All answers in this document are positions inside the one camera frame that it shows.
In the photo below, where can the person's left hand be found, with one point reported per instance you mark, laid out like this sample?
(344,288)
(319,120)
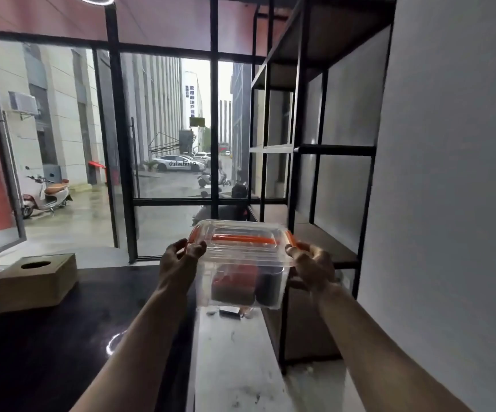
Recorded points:
(178,265)

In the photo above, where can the person's right hand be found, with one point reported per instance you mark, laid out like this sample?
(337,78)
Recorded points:
(314,268)

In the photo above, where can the person's right thumb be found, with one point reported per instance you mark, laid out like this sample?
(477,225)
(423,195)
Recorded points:
(296,254)

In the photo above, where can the person's left thumb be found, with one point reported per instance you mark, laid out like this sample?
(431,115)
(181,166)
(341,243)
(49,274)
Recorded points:
(195,251)

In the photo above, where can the clear plastic container orange lid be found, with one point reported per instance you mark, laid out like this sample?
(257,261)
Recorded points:
(243,265)

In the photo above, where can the person's left forearm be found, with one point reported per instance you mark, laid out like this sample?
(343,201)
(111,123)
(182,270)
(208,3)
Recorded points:
(136,351)

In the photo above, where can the person's right forearm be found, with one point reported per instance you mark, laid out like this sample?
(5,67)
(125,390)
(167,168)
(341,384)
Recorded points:
(385,351)

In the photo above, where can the black item inside container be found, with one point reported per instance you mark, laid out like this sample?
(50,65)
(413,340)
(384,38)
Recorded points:
(270,289)

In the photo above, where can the dark parked scooter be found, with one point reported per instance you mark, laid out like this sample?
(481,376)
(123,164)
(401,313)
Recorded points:
(224,205)

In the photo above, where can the red item inside container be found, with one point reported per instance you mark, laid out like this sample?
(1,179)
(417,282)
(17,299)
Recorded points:
(236,287)

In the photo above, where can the white parked scooter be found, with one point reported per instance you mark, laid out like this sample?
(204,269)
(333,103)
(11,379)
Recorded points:
(211,179)

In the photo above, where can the black metal shelf rack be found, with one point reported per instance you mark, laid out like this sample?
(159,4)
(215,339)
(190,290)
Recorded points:
(316,167)

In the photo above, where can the white car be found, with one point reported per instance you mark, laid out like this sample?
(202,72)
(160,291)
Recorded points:
(177,163)

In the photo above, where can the pink electric scooter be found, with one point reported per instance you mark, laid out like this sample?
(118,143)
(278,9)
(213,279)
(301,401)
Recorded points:
(44,196)

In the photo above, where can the wooden tissue box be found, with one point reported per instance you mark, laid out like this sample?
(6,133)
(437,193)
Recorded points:
(35,282)

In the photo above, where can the black window frame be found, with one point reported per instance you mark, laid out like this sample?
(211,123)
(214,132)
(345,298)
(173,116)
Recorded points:
(166,124)

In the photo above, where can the wall air conditioner unit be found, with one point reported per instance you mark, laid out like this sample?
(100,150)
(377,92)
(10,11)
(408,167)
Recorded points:
(24,102)

